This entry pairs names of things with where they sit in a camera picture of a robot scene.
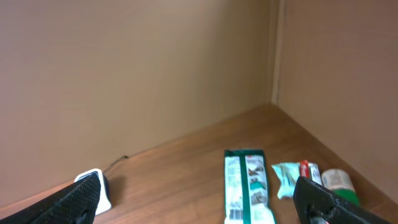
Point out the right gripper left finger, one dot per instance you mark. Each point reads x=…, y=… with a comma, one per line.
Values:
x=74, y=204

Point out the white teal tissue packet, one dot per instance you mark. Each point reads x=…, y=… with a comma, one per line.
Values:
x=287, y=173

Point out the green white gum pack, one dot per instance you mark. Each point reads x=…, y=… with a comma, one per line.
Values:
x=315, y=174

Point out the white barcode scanner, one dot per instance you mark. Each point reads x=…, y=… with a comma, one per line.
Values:
x=104, y=200

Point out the red Nescafe stick sachet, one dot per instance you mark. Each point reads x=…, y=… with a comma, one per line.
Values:
x=304, y=169

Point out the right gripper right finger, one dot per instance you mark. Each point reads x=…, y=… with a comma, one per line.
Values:
x=312, y=200

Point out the green 3M gloves packet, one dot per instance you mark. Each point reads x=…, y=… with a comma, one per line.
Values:
x=246, y=188

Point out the green lidded jar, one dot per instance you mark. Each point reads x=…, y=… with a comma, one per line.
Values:
x=339, y=182

